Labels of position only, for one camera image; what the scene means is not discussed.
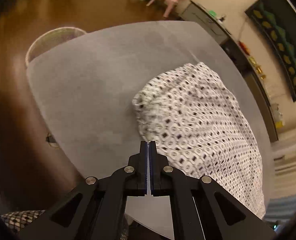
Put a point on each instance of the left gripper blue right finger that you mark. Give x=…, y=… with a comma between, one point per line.
x=158, y=181

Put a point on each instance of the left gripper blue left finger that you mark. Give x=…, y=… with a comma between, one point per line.
x=136, y=183

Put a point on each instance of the white black patterned garment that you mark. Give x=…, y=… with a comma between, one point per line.
x=197, y=123

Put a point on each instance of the white curtain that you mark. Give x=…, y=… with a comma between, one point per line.
x=284, y=155

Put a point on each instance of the long dark tv cabinet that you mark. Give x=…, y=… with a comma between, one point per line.
x=197, y=13

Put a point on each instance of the dark framed wall picture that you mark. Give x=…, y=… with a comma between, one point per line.
x=276, y=20

